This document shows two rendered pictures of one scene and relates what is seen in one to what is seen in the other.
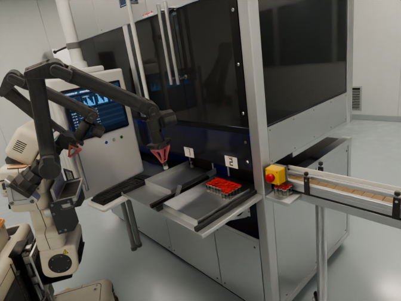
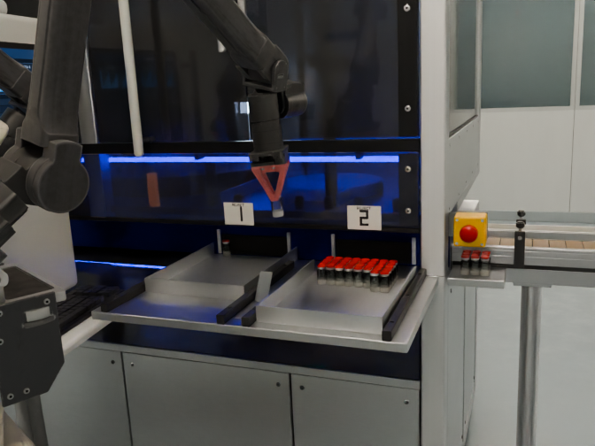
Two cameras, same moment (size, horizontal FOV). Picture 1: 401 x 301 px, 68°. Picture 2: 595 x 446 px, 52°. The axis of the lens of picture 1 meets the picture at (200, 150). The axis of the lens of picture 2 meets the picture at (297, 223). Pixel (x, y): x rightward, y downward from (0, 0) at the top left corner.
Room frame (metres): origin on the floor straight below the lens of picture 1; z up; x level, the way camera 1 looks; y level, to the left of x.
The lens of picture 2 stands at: (0.21, 0.71, 1.34)
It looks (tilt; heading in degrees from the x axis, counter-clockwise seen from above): 13 degrees down; 331
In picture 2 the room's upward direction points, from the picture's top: 3 degrees counter-clockwise
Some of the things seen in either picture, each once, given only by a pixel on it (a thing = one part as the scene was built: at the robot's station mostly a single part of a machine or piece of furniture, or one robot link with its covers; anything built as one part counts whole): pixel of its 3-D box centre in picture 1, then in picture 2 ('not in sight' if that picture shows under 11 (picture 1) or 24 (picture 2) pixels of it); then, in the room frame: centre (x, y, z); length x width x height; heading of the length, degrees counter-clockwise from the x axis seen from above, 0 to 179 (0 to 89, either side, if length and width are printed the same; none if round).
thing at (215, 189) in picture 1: (218, 190); (353, 276); (1.34, -0.06, 0.90); 0.18 x 0.02 x 0.05; 39
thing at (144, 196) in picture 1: (191, 192); (278, 291); (1.45, 0.08, 0.87); 0.70 x 0.48 x 0.02; 40
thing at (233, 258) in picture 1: (205, 187); (189, 330); (2.38, 0.00, 0.44); 2.06 x 1.00 x 0.88; 40
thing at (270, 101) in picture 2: (155, 123); (266, 107); (1.27, 0.18, 1.31); 0.07 x 0.06 x 0.07; 110
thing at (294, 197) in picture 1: (285, 195); (477, 274); (1.26, -0.37, 0.87); 0.14 x 0.13 x 0.02; 130
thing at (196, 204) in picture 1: (206, 199); (342, 291); (1.29, 0.01, 0.90); 0.34 x 0.26 x 0.04; 129
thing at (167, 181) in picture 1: (181, 176); (226, 267); (1.62, 0.14, 0.90); 0.34 x 0.26 x 0.04; 130
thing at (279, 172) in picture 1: (275, 174); (470, 228); (1.24, -0.33, 0.99); 0.08 x 0.07 x 0.07; 130
